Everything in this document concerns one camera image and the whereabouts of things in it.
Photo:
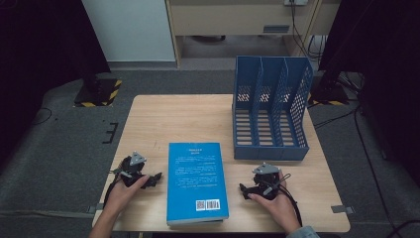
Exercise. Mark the striped black stand base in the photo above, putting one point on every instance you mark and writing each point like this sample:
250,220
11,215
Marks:
99,94
330,95

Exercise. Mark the white cabinet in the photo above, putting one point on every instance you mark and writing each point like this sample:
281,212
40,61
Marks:
132,29

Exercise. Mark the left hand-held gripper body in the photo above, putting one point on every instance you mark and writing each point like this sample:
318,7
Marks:
132,170

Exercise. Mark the black curtain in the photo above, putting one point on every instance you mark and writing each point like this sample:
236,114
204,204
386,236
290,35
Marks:
379,33
39,49

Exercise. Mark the person's left hand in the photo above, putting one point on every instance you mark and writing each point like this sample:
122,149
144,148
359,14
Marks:
119,196

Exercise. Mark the white power strip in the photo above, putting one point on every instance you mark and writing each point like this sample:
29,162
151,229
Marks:
295,2

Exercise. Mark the blue plastic file rack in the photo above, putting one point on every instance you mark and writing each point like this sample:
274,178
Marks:
270,150

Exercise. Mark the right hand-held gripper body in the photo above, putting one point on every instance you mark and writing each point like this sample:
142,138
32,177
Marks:
267,181

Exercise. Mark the blue book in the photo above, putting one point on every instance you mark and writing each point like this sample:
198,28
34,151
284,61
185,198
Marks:
196,181

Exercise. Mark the beige desk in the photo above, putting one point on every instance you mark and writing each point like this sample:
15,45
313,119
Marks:
231,20

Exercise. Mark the person's right hand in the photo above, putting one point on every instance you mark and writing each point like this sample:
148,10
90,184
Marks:
280,208

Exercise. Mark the grey tape piece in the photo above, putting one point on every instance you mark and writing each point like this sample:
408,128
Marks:
95,208
341,209

